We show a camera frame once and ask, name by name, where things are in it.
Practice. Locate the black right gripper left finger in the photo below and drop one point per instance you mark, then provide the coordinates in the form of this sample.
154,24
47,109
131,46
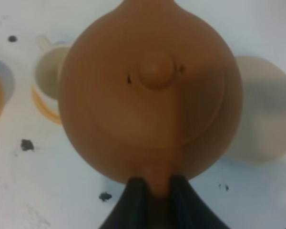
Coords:
133,210

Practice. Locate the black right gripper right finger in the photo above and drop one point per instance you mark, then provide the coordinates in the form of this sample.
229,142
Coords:
187,210

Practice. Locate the brown clay teapot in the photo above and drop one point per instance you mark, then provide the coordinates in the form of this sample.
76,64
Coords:
150,90

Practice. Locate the beige round teapot coaster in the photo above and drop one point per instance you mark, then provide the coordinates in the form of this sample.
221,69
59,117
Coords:
261,136

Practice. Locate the orange coaster far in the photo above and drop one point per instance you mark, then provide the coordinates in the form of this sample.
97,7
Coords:
46,105

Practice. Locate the white teacup far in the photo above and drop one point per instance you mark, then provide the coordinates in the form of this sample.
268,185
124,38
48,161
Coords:
48,66

